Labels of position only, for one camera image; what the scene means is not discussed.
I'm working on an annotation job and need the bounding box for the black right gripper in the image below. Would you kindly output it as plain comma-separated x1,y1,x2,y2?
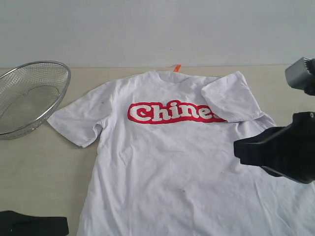
233,112,315,184

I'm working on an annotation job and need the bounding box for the white shirt with red print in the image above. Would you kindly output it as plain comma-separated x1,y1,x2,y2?
48,71,315,236

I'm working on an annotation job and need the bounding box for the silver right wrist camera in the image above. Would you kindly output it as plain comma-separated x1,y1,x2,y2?
285,57,315,96

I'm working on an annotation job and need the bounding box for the metal wire mesh basket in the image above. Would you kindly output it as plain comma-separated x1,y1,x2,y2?
0,60,71,140

